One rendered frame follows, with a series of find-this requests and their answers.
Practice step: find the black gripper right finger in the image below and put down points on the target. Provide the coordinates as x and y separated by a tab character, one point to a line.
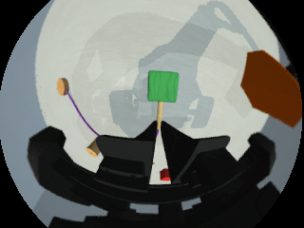
180	150

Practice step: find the round wooden button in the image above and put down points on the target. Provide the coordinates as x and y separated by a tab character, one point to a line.
62	85

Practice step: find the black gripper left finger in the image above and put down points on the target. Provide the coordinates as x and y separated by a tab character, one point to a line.
141	148

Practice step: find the wooden cylinder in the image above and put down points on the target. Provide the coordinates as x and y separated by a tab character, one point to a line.
93	149

